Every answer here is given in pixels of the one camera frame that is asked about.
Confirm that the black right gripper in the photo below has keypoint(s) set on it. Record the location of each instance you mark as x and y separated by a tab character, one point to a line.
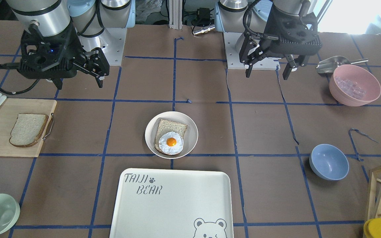
72	48

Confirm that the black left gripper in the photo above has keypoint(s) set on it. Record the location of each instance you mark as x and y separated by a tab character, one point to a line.
262	45

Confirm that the white bread slice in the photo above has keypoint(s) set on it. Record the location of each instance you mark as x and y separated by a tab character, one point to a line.
28	128

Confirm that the white round plate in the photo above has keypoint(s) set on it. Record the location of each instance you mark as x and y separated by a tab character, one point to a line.
190	137

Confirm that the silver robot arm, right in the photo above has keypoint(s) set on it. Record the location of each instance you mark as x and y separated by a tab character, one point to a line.
89	17

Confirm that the silver robot arm, left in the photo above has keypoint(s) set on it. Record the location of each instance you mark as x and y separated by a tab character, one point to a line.
259	33

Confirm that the bread slice on plate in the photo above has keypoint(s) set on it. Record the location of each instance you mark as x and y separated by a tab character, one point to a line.
169	126

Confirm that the metal scoop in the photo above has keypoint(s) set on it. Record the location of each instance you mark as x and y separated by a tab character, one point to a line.
329	65

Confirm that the silver metal connector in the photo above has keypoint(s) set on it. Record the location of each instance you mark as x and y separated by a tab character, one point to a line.
203	30

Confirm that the clear ice cubes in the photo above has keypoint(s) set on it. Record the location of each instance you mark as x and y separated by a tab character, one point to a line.
350	88

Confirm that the black power adapter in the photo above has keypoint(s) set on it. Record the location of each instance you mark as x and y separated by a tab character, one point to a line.
203	17

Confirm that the pink bowl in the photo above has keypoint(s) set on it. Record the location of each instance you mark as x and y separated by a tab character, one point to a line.
363	78

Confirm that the wooden cutting board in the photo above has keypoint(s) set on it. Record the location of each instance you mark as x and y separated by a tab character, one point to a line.
9	111

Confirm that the fried egg toy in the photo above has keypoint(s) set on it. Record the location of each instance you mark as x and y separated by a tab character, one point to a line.
171	143

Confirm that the blue bowl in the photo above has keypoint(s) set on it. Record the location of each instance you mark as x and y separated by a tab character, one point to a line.
329	162

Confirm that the white bear tray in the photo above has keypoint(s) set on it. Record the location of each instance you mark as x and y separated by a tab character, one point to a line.
170	203

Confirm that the yellow cup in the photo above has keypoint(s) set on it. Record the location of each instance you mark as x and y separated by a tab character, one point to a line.
372	228

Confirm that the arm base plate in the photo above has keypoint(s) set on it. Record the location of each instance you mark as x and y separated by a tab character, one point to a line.
233	43
111	41

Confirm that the aluminium frame post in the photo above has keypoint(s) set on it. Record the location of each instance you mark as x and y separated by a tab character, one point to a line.
175	14

